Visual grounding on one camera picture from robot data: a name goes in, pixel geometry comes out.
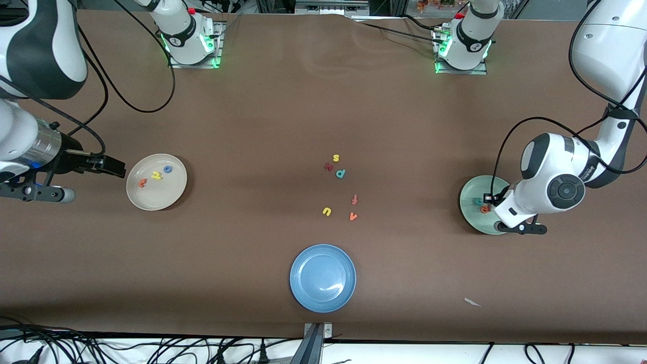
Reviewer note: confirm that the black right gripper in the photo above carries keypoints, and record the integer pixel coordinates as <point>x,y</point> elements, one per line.
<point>70,160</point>

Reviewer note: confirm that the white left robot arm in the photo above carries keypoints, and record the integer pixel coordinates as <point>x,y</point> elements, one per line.
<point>556,162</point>

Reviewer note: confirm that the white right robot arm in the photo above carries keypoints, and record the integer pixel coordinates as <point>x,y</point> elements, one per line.
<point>45,50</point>

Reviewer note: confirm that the pale green plate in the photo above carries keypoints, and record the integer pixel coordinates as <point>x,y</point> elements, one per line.
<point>470,212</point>

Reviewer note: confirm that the beige brown plate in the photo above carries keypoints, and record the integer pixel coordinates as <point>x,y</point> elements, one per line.
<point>162,197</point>

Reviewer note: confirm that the small white paper scrap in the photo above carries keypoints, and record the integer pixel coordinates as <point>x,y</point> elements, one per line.
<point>472,302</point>

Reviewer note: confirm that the blue plate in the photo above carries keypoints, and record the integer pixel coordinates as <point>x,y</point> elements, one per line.
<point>323,278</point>

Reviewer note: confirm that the large table cover sheet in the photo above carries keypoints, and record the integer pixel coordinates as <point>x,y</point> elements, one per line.
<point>313,111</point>

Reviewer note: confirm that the orange flower decoration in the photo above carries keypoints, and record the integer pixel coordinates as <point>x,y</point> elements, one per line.
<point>429,5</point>

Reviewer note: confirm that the grey metal box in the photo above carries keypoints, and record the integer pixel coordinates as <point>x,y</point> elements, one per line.
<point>328,7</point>

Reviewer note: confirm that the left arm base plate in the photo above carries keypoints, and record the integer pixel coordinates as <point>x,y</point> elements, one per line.
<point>475,72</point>

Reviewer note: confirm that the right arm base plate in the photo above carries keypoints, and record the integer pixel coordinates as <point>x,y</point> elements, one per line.
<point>217,38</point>

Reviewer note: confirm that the short aluminium profile bracket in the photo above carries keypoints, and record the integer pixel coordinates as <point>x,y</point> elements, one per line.
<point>313,349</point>

